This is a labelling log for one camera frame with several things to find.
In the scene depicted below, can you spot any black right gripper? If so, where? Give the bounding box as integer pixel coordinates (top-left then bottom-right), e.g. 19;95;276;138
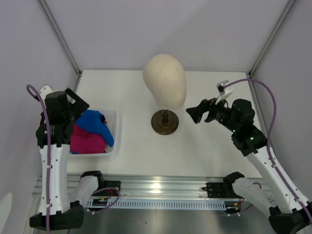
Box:
185;94;239;133

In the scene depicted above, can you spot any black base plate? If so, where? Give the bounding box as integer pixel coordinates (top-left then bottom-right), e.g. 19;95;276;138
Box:
95;180;121;197
201;182;235;198

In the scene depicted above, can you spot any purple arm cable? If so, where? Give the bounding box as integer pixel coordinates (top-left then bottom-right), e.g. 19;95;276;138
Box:
221;78;309;208
25;84;53;232

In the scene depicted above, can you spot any cream mannequin head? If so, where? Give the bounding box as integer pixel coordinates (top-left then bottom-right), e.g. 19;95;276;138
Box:
142;54;187;110

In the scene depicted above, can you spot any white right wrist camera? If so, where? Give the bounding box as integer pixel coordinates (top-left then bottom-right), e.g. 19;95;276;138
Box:
215;80;234;104

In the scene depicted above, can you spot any white plastic basket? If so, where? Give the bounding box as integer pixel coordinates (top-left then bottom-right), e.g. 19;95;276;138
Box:
69;110;120;158

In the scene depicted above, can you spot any dark brown round stand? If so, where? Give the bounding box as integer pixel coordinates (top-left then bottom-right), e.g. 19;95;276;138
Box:
151;110;179;136

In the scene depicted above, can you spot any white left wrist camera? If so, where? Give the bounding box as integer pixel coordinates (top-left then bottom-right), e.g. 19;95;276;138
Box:
39;85;54;100

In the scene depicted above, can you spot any right aluminium corner profile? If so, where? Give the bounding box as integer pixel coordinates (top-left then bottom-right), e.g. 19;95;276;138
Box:
248;0;299;78

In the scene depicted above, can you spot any white slotted cable duct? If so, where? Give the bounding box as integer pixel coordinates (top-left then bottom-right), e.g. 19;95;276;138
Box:
87;198;226;211

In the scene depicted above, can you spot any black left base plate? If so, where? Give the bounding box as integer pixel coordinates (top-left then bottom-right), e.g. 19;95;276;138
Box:
95;180;121;197

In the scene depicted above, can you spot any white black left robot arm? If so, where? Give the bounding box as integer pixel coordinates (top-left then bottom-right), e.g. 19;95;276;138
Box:
26;85;105;233

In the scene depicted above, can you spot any aluminium mounting rail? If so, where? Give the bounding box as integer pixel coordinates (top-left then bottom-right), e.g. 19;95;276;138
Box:
31;172;269;202

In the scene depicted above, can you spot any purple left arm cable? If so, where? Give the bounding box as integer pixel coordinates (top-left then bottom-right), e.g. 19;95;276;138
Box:
25;84;53;232

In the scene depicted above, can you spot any blue cap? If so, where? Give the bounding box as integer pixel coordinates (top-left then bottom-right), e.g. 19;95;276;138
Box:
75;110;115;147

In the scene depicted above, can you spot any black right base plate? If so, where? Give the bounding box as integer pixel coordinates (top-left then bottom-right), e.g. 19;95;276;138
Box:
201;182;235;198

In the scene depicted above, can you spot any pink cap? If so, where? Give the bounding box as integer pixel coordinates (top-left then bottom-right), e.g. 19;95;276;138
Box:
70;124;107;154

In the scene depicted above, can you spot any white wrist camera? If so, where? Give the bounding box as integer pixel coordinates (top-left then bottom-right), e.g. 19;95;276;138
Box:
39;85;54;100
215;80;234;104

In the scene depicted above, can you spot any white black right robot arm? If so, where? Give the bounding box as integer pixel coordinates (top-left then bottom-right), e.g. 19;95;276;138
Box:
186;98;312;234

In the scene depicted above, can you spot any aluminium corner profile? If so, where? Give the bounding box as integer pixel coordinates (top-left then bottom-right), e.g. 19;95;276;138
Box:
248;0;299;78
37;0;81;77

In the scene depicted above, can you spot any left aluminium corner profile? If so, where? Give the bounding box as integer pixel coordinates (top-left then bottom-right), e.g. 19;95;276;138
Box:
37;0;81;77

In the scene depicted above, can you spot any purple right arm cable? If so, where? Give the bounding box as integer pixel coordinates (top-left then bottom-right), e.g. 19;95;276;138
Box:
221;78;309;208

